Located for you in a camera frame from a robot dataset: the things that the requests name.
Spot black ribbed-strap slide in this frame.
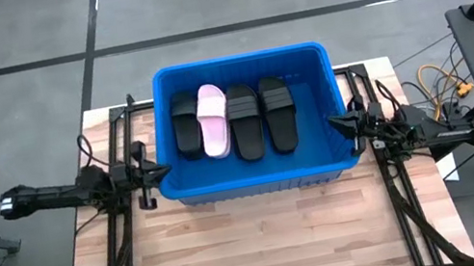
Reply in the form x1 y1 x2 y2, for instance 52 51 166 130
255 73 303 158
222 80 270 166

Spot yellow power cable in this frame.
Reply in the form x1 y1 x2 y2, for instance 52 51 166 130
415 56 474 121

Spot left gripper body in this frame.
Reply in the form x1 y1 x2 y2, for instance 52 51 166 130
104 139 158 218

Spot black left frame rails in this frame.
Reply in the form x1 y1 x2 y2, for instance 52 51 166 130
35 89 184 266

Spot black floor cable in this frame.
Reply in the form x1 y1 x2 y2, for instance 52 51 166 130
390 33 458 70

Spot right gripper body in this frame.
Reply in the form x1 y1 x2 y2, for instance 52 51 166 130
348 92 393 157

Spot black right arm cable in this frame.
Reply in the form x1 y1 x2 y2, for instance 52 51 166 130
373 74 404 117

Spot white paper sheet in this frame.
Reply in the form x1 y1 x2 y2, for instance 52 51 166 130
434 151 461 185

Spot blue plastic bin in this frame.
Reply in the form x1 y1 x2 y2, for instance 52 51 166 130
136 36 367 214

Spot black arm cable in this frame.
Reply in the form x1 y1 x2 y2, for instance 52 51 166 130
373 74 404 117
74 131 101 174

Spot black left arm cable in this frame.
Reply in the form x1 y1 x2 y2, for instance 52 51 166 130
74 131 101 174

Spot black right frame rails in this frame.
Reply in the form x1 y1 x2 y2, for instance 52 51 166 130
345 48 474 266

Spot pale pink slide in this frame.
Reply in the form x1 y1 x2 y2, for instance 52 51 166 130
192 81 238 162

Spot black frame rails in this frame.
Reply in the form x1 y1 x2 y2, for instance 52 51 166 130
35 89 184 266
345 48 474 266

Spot black smooth-strap slide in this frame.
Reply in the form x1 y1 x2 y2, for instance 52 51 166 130
167 89 208 164

